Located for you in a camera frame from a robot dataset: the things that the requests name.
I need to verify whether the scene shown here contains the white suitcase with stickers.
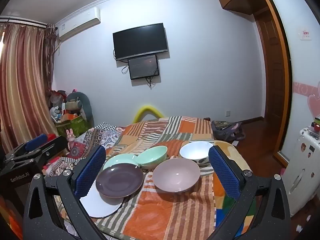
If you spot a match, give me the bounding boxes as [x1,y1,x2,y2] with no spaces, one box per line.
[282,126,319,216]

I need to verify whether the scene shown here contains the pink bunny toy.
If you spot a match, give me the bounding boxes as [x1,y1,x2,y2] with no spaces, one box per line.
[66,128,75,151]

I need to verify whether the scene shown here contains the dark purple plate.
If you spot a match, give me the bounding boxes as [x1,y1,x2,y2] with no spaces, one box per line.
[95,163,144,198]

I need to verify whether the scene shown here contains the striped brown curtain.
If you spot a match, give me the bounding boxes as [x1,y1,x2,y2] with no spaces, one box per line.
[1,23,57,152]

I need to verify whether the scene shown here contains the mint green plate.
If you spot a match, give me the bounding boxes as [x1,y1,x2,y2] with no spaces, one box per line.
[103,153,139,170]

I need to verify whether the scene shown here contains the orange striped patchwork blanket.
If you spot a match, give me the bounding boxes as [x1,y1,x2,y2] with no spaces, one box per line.
[95,116,248,239]

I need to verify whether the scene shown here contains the pink wide bowl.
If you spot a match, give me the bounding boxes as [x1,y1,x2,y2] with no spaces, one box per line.
[152,158,200,193]

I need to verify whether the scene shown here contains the wooden door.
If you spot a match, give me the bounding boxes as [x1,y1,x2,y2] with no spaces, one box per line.
[254,7,292,166]

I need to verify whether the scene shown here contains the green cardboard box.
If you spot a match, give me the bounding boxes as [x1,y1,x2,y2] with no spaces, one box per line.
[55,116,91,138]

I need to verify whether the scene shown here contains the yellow curved foam tube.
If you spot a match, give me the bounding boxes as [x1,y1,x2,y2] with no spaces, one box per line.
[132,105,164,124]

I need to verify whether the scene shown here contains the dark backpack on floor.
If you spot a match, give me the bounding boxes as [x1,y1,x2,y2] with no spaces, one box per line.
[211,120,246,142]

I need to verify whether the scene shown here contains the large wall television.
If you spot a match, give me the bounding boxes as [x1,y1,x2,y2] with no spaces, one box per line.
[113,23,169,61]

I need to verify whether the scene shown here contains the white air conditioner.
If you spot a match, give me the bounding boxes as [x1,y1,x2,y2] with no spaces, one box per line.
[58,7,101,42]

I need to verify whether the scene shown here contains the mint green bowl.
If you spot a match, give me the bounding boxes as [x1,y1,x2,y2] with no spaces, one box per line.
[135,146,168,170]

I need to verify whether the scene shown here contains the grey plush toy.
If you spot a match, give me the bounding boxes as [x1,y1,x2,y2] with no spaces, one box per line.
[65,92,94,126]

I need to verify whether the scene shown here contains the patterned floral quilt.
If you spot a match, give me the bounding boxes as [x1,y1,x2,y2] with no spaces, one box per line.
[43,122,125,177]

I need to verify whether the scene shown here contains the white bowl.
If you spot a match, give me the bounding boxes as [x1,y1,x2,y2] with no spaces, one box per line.
[180,141,214,166]

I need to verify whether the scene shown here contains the white plate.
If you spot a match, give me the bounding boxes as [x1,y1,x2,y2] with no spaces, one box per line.
[80,181,124,218]

